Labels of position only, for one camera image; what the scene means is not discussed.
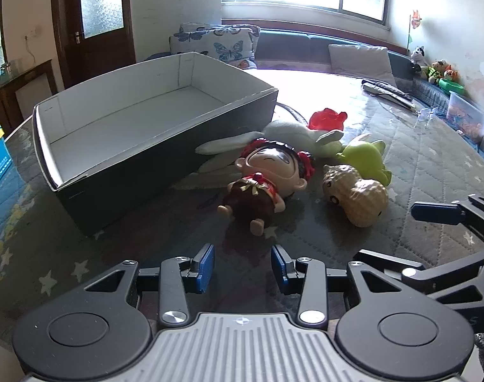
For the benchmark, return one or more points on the dark wooden door glass pane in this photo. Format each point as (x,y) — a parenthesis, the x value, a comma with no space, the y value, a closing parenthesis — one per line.
(102,55)

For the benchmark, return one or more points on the brown plush toy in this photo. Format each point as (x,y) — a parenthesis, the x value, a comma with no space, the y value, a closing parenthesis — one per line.
(437,71)

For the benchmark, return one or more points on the clear plastic storage box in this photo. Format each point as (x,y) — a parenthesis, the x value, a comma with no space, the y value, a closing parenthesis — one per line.
(465,115)

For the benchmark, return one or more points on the white remote control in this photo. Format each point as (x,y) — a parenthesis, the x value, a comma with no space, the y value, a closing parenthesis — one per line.
(401,101)

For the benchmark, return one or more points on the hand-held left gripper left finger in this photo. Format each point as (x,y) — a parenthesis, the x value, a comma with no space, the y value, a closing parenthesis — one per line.
(205,267)

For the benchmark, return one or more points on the tan peanut toy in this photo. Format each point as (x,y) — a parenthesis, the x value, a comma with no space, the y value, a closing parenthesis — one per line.
(361,199)

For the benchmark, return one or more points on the dark wooden counter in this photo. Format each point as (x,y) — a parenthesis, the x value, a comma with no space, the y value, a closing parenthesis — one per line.
(35,72)

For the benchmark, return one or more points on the grey quilted desktop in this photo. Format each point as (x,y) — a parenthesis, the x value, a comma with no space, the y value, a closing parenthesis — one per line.
(425,159)

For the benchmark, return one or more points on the white plush goose red comb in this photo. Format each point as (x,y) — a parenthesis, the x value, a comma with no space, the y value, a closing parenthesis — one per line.
(289,131)

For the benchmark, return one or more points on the black remote control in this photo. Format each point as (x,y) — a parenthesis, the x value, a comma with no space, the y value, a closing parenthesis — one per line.
(385,88)

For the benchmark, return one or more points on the small clear plastic item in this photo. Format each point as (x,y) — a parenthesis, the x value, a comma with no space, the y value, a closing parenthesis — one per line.
(425,114)

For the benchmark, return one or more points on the clear glass jars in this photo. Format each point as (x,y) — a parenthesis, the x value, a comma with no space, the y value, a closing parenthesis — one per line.
(9,67)

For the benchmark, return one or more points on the orange plush toy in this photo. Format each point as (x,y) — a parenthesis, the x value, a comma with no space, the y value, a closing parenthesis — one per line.
(451,74)

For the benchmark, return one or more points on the white pillow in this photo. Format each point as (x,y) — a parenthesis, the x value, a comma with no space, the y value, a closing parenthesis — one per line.
(359,61)

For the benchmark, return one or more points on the doll figure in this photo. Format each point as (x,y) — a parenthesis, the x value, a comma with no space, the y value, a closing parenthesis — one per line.
(262,167)

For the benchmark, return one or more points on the black cardboard box white inside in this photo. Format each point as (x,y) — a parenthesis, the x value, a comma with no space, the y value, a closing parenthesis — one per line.
(146,159)

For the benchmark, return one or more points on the black and white plush toy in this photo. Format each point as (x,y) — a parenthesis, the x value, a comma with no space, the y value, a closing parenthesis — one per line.
(419,57)

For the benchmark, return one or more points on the green squishy toy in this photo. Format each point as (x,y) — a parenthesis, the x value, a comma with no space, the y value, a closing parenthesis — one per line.
(365,157)

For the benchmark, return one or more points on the butterfly print pillow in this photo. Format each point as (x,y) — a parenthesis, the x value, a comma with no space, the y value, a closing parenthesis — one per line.
(226,45)
(194,26)

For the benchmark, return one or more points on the orange pinwheel on stick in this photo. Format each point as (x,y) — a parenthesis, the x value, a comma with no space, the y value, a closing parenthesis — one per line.
(415,19)

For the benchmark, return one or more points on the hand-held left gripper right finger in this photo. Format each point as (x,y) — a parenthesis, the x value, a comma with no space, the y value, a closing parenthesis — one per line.
(278,267)

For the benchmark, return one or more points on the blue sofa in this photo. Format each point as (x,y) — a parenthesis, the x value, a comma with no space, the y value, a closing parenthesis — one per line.
(289,47)

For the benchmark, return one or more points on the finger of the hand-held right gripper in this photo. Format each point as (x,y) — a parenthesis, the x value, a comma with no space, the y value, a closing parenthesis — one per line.
(389,260)
(437,211)

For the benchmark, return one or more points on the white board panel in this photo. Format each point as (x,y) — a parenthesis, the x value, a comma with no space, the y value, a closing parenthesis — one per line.
(29,97)

